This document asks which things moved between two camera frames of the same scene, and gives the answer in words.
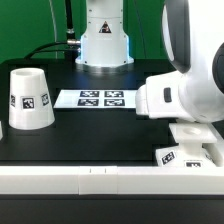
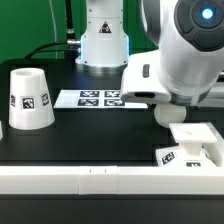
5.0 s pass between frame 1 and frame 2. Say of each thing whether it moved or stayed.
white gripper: moved
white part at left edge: stayed
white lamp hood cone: stayed
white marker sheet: stayed
